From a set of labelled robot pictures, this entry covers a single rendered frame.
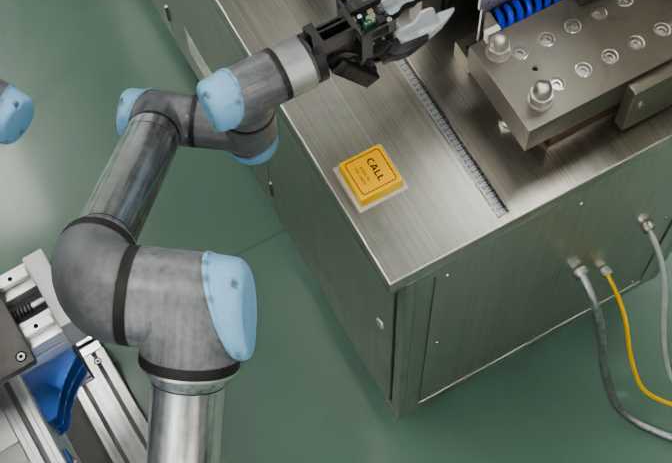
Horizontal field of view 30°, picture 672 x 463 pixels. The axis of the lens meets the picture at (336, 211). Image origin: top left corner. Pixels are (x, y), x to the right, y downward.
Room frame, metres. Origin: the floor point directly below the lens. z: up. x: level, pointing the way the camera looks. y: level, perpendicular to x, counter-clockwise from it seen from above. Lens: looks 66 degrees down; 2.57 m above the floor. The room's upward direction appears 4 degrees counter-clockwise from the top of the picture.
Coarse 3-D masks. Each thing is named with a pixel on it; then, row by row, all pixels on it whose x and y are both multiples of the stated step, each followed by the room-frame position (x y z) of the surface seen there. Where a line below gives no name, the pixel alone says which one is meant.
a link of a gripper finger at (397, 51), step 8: (392, 40) 0.90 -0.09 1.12; (416, 40) 0.90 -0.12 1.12; (424, 40) 0.90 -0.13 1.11; (392, 48) 0.89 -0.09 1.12; (400, 48) 0.89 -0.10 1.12; (408, 48) 0.89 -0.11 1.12; (416, 48) 0.89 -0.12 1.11; (384, 56) 0.88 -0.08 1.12; (392, 56) 0.88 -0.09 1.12; (400, 56) 0.88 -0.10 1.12; (408, 56) 0.88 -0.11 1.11; (384, 64) 0.87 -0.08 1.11
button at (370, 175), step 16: (352, 160) 0.82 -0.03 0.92; (368, 160) 0.82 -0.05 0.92; (384, 160) 0.82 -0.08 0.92; (352, 176) 0.79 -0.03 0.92; (368, 176) 0.79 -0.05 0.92; (384, 176) 0.79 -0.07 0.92; (400, 176) 0.79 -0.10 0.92; (352, 192) 0.78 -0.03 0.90; (368, 192) 0.77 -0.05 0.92; (384, 192) 0.77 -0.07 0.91
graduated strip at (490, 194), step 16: (400, 64) 0.99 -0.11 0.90; (416, 80) 0.96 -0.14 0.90; (432, 96) 0.93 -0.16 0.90; (432, 112) 0.91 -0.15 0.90; (448, 128) 0.88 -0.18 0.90; (464, 144) 0.85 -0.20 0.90; (464, 160) 0.82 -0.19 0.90; (480, 176) 0.79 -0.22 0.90; (480, 192) 0.77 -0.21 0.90; (496, 192) 0.77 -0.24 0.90; (496, 208) 0.74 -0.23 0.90
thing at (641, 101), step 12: (660, 72) 0.88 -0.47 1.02; (636, 84) 0.87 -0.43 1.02; (648, 84) 0.86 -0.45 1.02; (660, 84) 0.87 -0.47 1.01; (624, 96) 0.86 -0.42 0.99; (636, 96) 0.85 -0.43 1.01; (648, 96) 0.86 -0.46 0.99; (660, 96) 0.87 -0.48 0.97; (624, 108) 0.86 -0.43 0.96; (636, 108) 0.85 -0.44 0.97; (648, 108) 0.87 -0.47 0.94; (660, 108) 0.88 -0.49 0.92; (624, 120) 0.85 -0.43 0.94; (636, 120) 0.86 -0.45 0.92
